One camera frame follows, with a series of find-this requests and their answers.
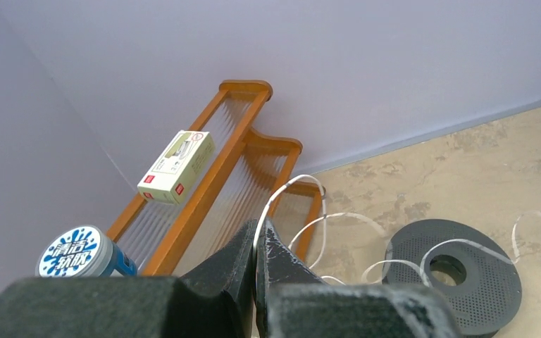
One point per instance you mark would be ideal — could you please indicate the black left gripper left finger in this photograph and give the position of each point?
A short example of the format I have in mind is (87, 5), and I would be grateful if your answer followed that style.
(214, 299)

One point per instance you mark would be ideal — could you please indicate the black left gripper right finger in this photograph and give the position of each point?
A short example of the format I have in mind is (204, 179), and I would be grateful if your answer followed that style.
(292, 301)

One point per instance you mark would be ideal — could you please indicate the orange wooden rack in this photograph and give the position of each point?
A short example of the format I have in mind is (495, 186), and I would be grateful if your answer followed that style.
(248, 175)

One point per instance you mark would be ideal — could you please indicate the green white cardboard box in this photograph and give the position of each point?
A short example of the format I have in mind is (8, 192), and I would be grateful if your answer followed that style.
(176, 170)

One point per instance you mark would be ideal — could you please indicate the blue white round jar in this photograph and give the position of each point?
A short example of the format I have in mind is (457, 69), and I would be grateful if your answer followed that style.
(84, 251)

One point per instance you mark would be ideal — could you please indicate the black perforated cable spool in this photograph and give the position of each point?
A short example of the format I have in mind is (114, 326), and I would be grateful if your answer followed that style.
(466, 266)

